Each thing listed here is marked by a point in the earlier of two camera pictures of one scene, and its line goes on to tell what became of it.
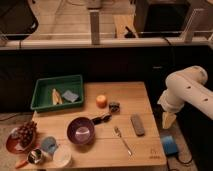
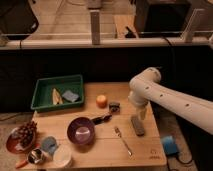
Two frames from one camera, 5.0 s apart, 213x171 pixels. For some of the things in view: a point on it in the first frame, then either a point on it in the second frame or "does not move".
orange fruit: x=101 y=101 does not move
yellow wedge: x=56 y=97 does not move
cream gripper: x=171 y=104 -> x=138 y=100
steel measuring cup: x=34 y=157 does not move
